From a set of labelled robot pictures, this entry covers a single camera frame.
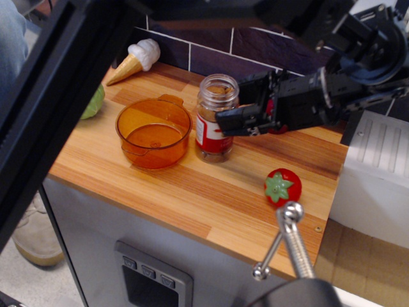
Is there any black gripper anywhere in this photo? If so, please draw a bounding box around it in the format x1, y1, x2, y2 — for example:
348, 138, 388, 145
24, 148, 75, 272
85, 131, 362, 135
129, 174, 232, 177
215, 68, 361, 136

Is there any clear almond jar red label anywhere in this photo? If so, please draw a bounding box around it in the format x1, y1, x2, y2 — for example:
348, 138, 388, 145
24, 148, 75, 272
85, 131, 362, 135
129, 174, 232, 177
196, 74, 240, 163

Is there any orange transparent plastic pot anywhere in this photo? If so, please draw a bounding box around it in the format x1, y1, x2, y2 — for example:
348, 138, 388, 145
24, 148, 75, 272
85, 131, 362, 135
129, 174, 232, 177
116, 95, 193, 169

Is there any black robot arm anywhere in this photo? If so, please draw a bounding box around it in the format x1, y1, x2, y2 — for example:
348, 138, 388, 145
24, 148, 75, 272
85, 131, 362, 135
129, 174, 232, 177
1, 1, 408, 245

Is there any dark red dome cap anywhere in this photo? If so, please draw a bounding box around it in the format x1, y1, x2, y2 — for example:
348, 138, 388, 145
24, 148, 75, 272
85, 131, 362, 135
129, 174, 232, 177
266, 98, 288, 134

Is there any red toy strawberry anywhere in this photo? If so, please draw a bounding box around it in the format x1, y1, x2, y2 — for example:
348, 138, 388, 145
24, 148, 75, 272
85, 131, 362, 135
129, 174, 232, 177
264, 168, 302, 208

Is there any toy ice cream cone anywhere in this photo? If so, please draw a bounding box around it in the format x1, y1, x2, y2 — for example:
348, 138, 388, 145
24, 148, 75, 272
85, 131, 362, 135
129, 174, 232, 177
106, 38, 160, 86

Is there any green toy cabbage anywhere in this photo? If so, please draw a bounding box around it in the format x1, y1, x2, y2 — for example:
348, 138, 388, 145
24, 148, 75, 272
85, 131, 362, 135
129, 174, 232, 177
80, 84, 105, 120

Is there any grey oven control panel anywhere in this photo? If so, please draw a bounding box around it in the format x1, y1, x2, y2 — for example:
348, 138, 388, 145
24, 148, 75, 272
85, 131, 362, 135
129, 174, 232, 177
114, 241, 194, 307

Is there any blue jeans leg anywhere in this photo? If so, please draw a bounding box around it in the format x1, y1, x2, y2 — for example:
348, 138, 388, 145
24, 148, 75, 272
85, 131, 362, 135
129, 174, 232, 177
1, 1, 28, 103

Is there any beige suede shoe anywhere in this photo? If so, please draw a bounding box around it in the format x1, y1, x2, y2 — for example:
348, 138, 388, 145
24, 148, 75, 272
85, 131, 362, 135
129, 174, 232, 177
12, 192, 64, 267

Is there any metal clamp screw handle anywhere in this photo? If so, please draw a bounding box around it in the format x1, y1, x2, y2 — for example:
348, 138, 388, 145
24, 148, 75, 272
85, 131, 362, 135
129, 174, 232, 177
252, 201, 316, 281

